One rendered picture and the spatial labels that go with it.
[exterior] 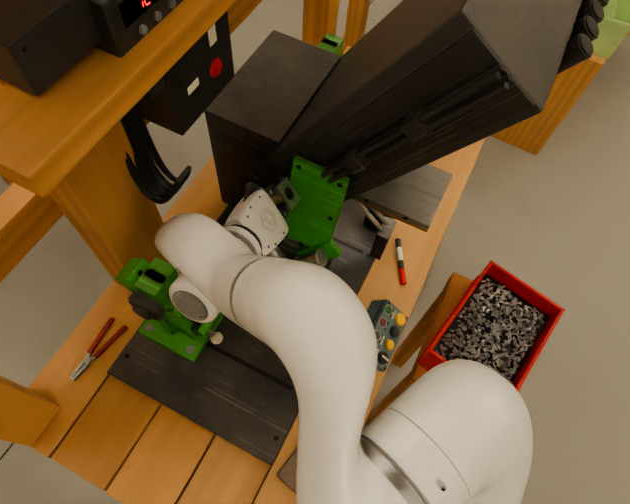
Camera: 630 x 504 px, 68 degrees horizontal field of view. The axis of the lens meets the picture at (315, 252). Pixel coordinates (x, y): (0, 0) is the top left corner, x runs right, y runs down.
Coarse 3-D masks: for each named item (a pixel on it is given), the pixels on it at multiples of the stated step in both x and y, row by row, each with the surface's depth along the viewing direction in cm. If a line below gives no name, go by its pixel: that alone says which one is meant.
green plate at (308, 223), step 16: (304, 160) 88; (304, 176) 90; (320, 176) 89; (304, 192) 93; (320, 192) 91; (336, 192) 89; (304, 208) 96; (320, 208) 94; (336, 208) 92; (288, 224) 101; (304, 224) 99; (320, 224) 97; (336, 224) 96; (304, 240) 102; (320, 240) 100
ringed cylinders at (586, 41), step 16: (592, 0) 73; (608, 0) 76; (576, 16) 74; (592, 16) 73; (576, 32) 71; (592, 32) 71; (576, 48) 68; (592, 48) 70; (560, 64) 71; (576, 64) 71
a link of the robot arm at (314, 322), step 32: (256, 288) 44; (288, 288) 40; (320, 288) 39; (256, 320) 43; (288, 320) 39; (320, 320) 38; (352, 320) 38; (288, 352) 39; (320, 352) 37; (352, 352) 37; (320, 384) 37; (352, 384) 36; (320, 416) 37; (352, 416) 36; (320, 448) 36; (352, 448) 35; (320, 480) 36; (352, 480) 35; (384, 480) 36
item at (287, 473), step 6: (294, 450) 98; (294, 456) 95; (288, 462) 95; (294, 462) 95; (282, 468) 94; (288, 468) 94; (294, 468) 94; (282, 474) 94; (288, 474) 94; (294, 474) 94; (282, 480) 94; (288, 480) 93; (294, 480) 93; (288, 486) 94; (294, 486) 93; (294, 492) 94
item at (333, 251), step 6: (306, 246) 104; (312, 246) 102; (318, 246) 101; (324, 246) 100; (330, 246) 99; (336, 246) 100; (300, 252) 105; (306, 252) 104; (330, 252) 100; (336, 252) 100; (330, 258) 102
